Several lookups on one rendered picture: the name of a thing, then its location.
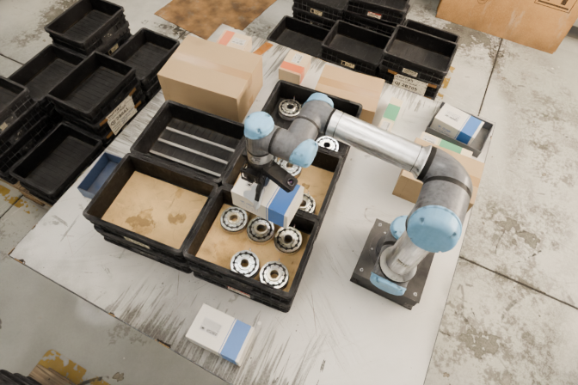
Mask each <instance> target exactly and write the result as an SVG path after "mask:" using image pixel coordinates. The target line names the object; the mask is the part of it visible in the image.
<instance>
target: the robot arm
mask: <svg viewBox="0 0 578 385"><path fill-rule="evenodd" d="M333 107H334V104H333V101H332V100H331V99H330V98H329V97H328V96H327V95H325V94H322V93H315V94H312V95H311V96H310V97H309V98H308V100H307V101H306V102H305V103H304V104H303V106H302V108H301V110H300V111H299V113H298V115H297V117H296V118H295V120H294V121H293V122H292V124H291V125H290V127H289V129H288V130H286V129H284V128H281V127H279V126H277V125H275V124H274V122H273V119H272V117H271V116H270V115H269V114H268V113H265V112H254V113H251V114H250V115H249V116H248V117H247V118H246V120H245V121H244V135H245V141H246V149H245V150H244V151H243V153H242V157H245V159H246V161H245V162H244V164H243V166H242V167H241V169H240V171H241V178H242V179H243V180H246V181H247V182H250V183H252V184H253V183H256V184H257V185H253V186H252V188H251V190H250V191H244V192H243V196H244V197H245V198H246V199H248V200H249V201H250V202H252V203H253V205H254V210H255V211H256V210H257V209H258V208H259V207H260V206H261V199H262V196H263V193H264V191H265V190H264V189H263V188H264V187H265V186H267V184H268V182H269V181H270V180H271V181H272V182H274V183H275V184H276V185H278V186H279V187H280V188H282V189H283V190H284V191H286V192H287V193H289V192H291V191H293V190H294V188H295V186H296V185H297V184H298V180H297V179H296V178H295V177H294V176H292V175H291V174H290V173H288V172H287V171H286V170H285V169H283V168H282V167H281V166H280V165H279V164H278V163H277V162H275V161H274V160H273V157H274V156H277V157H278V158H280V159H283V160H285V161H287V162H289V163H291V164H295V165H298V166H300V167H302V168H308V167H309V166H310V165H311V164H312V162H313V160H314V158H315V156H316V153H317V149H318V144H317V142H315V139H316V137H317V135H318V133H319V132H321V133H322V134H324V135H326V136H329V137H331V138H333V139H336V140H338V141H340V142H342V143H345V144H347V145H350V146H352V147H354V148H355V149H358V150H361V151H363V152H366V153H367V154H369V155H372V156H375V157H377V158H379V159H381V160H383V161H385V162H388V163H390V164H393V165H395V166H397V167H399V168H402V169H404V170H407V171H409V172H410V173H412V174H413V176H414V178H415V179H417V180H420V181H421V182H422V183H423V185H422V188H421V191H420V194H419V197H418V199H417V201H416V203H415V206H414V208H413V209H412V211H411V212H410V213H409V214H408V215H404V216H400V217H397V218H395V219H394V221H392V223H391V224H390V228H389V230H388V232H387V234H386V235H383V236H382V237H381V238H380V239H379V240H378V243H377V245H376V247H375V255H376V258H377V261H376V263H375V266H374V267H373V270H372V272H371V277H370V281H371V282H372V284H374V285H375V286H376V287H378V288H379V289H380V290H383V291H385V292H388V293H390V294H392V295H396V296H401V295H403V294H404V292H405V291H406V287H407V284H408V282H409V281H410V279H412V277H414V275H415V273H416V269H417V265H418V264H419V263H420V262H421V261H422V260H423V259H424V258H425V257H426V255H427V254H428V253H429V252H432V253H439V252H440V251H441V252H442V253H444V252H447V251H450V250H452V249H453V248H454V247H455V246H456V245H457V243H458V240H459V238H460V236H461V234H462V227H463V224H464V219H465V216H466V212H467V210H468V206H469V203H470V199H471V196H472V192H473V185H472V181H471V178H470V176H469V174H468V172H467V171H466V169H465V168H464V167H463V165H462V164H461V163H460V162H459V161H458V160H456V159H455V158H454V157H453V156H451V155H449V154H448V153H446V152H445V151H444V150H441V149H439V148H437V147H434V146H432V145H428V146H422V145H420V144H417V143H415V142H412V141H410V140H408V139H406V138H404V137H400V136H398V135H396V134H394V133H392V132H389V131H386V130H384V129H382V128H380V127H377V126H375V125H372V124H370V123H367V122H365V121H364V120H361V119H358V118H355V117H354V116H352V115H349V114H347V113H344V112H342V111H339V110H337V109H335V108H333ZM244 165H245V166H244ZM245 177H246V178H245Z"/></svg>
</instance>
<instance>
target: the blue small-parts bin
mask: <svg viewBox="0 0 578 385"><path fill-rule="evenodd" d="M122 158H123V157H120V156H117V155H114V154H111V153H108V152H106V151H104V153H103V154H102V155H101V157H100V158H99V159H98V161H97V162H96V163H95V165H94V166H93V167H92V169H91V170H90V171H89V172H88V173H87V174H86V176H85V177H84V178H83V180H82V181H81V182H80V184H79V185H78V186H77V189H78V190H79V192H80V193H81V194H82V195H83V196H84V197H86V198H89V199H92V198H93V197H94V196H95V195H96V193H97V192H98V191H99V189H100V188H101V186H102V185H103V184H104V182H105V181H106V180H107V178H108V177H109V175H110V174H111V173H112V172H113V171H114V169H115V168H116V166H117V165H118V164H119V162H120V161H121V159H122Z"/></svg>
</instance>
